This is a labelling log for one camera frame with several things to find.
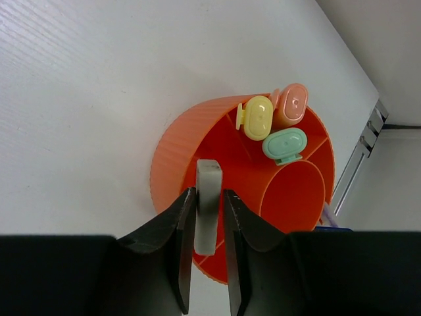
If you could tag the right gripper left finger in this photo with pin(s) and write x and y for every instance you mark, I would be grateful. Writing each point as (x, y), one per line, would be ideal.
(157, 260)

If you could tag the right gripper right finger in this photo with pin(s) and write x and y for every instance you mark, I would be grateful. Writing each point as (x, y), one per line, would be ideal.
(261, 280)

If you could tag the white eraser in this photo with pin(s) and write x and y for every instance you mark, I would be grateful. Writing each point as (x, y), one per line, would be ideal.
(208, 187)

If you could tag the green highlighter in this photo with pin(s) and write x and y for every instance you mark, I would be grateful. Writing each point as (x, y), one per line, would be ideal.
(285, 146)

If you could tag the yellow highlighter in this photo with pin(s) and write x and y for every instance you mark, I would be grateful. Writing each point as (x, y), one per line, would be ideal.
(255, 117)

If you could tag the orange highlighter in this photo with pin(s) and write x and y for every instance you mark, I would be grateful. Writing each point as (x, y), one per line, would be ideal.
(289, 105)

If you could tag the blue gel pen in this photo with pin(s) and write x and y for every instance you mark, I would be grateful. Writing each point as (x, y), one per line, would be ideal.
(331, 229)

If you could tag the orange round divided container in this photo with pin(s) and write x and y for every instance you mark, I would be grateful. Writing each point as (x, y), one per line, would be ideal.
(290, 197)

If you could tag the aluminium frame rail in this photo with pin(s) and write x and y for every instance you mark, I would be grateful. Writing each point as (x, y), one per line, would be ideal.
(376, 126)

